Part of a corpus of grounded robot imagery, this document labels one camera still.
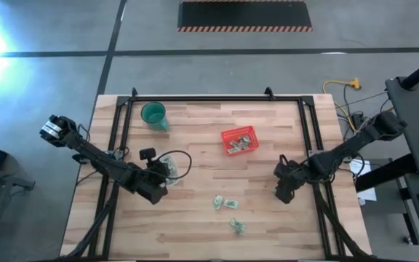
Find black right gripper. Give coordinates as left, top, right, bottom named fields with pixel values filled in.
left=273, top=154, right=311, bottom=205

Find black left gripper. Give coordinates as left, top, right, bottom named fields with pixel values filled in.
left=127, top=159, right=170, bottom=205

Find clear plastic container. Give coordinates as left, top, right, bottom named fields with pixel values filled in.
left=164, top=154, right=181, bottom=187

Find teal plastic cup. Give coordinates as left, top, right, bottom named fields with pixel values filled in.
left=140, top=101, right=169, bottom=132

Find orange plastic basket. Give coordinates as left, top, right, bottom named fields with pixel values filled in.
left=220, top=125, right=260, bottom=156

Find white paper sheet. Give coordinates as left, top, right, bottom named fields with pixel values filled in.
left=348, top=159, right=378, bottom=203

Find black power strip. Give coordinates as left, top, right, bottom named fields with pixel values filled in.
left=351, top=111, right=366, bottom=131

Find black desk support bar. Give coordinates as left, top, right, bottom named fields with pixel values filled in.
left=354, top=152, right=419, bottom=193

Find grey equipment stand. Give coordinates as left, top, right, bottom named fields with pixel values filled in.
left=0, top=163, right=36, bottom=262

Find hazard-striped black floor mat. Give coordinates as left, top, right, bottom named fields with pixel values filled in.
left=177, top=0, right=314, bottom=33

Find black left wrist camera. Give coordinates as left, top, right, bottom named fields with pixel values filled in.
left=139, top=147, right=158, bottom=162

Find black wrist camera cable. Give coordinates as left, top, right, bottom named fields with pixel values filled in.
left=156, top=149, right=193, bottom=181

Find black aluminium table frame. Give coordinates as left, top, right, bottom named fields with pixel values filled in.
left=62, top=87, right=369, bottom=261

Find yellow extension cord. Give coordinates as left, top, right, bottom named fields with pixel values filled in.
left=322, top=76, right=362, bottom=132

